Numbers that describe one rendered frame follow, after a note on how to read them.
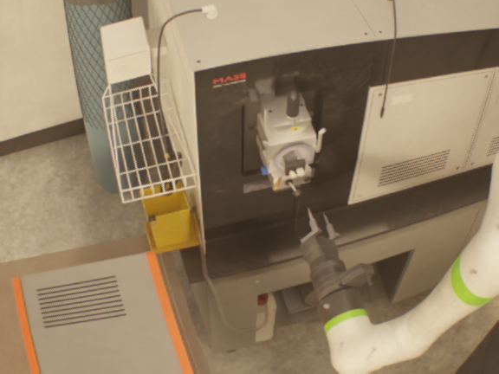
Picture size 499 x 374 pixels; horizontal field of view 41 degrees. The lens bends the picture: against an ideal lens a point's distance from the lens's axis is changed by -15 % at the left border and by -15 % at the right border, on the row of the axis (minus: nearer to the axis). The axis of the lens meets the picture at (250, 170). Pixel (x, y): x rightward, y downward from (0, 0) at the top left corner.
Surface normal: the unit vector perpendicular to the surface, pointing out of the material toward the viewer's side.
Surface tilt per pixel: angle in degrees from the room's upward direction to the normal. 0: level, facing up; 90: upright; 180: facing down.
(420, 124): 90
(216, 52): 0
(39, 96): 90
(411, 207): 0
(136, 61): 90
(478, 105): 90
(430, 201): 0
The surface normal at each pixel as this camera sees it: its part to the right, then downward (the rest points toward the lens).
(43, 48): 0.28, 0.78
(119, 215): 0.01, -0.58
